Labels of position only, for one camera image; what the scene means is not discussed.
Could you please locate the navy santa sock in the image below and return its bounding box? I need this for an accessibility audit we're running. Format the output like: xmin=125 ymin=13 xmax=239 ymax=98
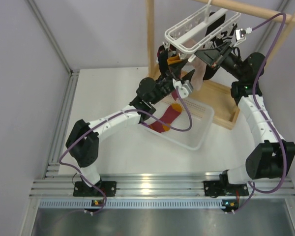
xmin=157 ymin=45 xmax=173 ymax=78

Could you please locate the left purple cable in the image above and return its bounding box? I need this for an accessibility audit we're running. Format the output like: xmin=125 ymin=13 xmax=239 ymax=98
xmin=59 ymin=86 xmax=194 ymax=214

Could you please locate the purple cable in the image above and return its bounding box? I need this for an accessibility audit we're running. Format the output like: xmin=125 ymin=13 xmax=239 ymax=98
xmin=236 ymin=12 xmax=290 ymax=213
xmin=59 ymin=86 xmax=194 ymax=214

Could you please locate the white plastic clip hanger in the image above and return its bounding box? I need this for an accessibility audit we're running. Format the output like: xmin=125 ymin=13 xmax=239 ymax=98
xmin=163 ymin=0 xmax=241 ymax=62

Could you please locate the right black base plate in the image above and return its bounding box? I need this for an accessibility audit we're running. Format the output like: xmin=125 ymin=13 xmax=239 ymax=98
xmin=203 ymin=180 xmax=249 ymax=198

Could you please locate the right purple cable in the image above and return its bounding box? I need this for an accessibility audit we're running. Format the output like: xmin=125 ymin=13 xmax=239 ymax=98
xmin=236 ymin=12 xmax=290 ymax=213

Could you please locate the aluminium mounting rail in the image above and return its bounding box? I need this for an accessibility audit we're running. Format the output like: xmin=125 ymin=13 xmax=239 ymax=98
xmin=30 ymin=171 xmax=295 ymax=199

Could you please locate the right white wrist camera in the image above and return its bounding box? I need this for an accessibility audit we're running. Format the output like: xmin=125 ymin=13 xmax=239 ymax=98
xmin=235 ymin=28 xmax=253 ymax=41

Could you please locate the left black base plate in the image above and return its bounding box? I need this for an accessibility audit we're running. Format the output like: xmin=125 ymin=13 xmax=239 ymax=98
xmin=73 ymin=181 xmax=117 ymax=197

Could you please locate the white plastic basket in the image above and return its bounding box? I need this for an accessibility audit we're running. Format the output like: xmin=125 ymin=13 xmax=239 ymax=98
xmin=143 ymin=95 xmax=214 ymax=150

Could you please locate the aluminium corner frame profile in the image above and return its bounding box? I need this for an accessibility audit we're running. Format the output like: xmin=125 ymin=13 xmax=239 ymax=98
xmin=25 ymin=0 xmax=79 ymax=179

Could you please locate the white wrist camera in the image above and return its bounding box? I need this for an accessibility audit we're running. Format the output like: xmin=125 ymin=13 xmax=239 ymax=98
xmin=235 ymin=28 xmax=253 ymax=41
xmin=173 ymin=79 xmax=193 ymax=98

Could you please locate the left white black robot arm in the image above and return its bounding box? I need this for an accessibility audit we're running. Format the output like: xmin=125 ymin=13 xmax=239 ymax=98
xmin=64 ymin=60 xmax=195 ymax=196

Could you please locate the black sock on hanger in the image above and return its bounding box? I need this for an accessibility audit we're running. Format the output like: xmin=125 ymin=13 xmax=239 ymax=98
xmin=205 ymin=14 xmax=226 ymax=36

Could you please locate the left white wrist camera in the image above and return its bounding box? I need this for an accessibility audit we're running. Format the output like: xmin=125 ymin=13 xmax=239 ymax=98
xmin=173 ymin=79 xmax=193 ymax=98

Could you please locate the maroon orange sock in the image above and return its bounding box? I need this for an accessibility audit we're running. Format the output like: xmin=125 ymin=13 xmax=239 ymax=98
xmin=167 ymin=55 xmax=185 ymax=101

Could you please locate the grey slotted cable duct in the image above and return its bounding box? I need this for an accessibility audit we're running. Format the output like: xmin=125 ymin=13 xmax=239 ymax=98
xmin=39 ymin=196 xmax=239 ymax=209

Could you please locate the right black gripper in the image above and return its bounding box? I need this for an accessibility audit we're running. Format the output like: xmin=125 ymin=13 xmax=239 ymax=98
xmin=194 ymin=41 xmax=244 ymax=81

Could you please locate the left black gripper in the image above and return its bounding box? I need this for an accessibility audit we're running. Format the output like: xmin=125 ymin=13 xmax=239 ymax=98
xmin=149 ymin=58 xmax=194 ymax=105

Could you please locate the black white striped sock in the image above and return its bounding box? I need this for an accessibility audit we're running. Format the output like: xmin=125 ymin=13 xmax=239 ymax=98
xmin=203 ymin=22 xmax=238 ymax=81

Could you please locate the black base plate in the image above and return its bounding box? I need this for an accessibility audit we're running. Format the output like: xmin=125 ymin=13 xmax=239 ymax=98
xmin=73 ymin=181 xmax=117 ymax=197
xmin=203 ymin=180 xmax=249 ymax=198

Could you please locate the maroon purple sock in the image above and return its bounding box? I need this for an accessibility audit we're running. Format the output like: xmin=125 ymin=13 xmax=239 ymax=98
xmin=143 ymin=103 xmax=182 ymax=133

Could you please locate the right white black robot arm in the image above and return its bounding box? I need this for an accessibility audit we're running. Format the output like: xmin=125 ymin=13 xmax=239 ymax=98
xmin=195 ymin=42 xmax=295 ymax=195

